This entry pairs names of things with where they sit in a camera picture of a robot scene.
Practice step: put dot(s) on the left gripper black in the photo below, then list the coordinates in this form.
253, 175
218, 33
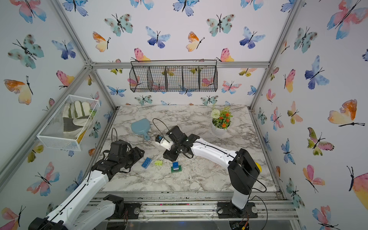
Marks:
137, 154

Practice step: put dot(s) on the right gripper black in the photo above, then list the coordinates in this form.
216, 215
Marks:
166, 155

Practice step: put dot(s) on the lime green lego brick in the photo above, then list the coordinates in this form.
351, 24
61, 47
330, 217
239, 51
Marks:
159, 163

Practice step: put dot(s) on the green long lego brick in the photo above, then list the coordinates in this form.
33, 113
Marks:
178, 169

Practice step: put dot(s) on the blue long lego brick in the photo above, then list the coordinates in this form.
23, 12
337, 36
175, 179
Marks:
146, 163

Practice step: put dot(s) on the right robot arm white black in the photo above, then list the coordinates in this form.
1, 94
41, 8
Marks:
243, 170

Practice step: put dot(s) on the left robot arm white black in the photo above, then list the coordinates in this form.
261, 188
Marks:
68, 215

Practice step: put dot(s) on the light blue dustpan scoop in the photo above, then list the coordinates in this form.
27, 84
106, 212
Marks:
141, 127

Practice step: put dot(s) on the white pot with flowers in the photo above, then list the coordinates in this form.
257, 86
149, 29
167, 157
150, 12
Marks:
221, 120

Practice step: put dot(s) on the work glove white grey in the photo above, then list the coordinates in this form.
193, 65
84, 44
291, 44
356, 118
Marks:
77, 117

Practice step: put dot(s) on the yellow cup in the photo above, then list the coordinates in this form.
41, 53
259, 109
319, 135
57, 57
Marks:
259, 167

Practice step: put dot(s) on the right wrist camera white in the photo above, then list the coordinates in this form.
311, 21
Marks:
161, 141

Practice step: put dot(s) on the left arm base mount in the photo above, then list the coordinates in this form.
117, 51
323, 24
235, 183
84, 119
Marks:
119, 209

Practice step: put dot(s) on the white wire wall basket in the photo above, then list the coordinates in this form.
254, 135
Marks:
51, 134

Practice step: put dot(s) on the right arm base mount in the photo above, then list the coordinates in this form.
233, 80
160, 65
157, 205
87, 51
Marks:
228, 210

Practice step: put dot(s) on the black wire wall basket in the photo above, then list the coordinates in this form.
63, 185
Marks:
181, 76

